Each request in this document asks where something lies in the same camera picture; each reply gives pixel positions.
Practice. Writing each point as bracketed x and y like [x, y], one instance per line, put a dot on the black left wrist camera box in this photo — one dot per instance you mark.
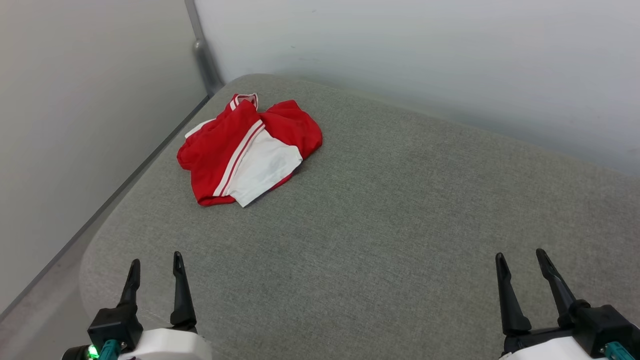
[114, 325]

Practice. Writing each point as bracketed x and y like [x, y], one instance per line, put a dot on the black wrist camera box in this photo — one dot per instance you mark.
[114, 325]
[607, 322]

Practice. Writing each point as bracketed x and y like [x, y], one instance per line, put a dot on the red and white basketball jersey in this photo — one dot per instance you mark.
[220, 145]

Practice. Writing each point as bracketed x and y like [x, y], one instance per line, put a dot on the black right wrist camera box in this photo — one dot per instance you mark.
[607, 322]

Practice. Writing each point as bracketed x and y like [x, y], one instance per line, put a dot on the grey metal pole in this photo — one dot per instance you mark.
[205, 60]

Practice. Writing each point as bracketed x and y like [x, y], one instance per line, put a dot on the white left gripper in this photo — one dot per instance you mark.
[167, 346]

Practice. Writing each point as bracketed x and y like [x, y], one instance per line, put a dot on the grey skirting strip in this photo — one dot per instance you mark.
[115, 195]

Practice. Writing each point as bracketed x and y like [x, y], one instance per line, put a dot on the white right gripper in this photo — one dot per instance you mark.
[550, 349]

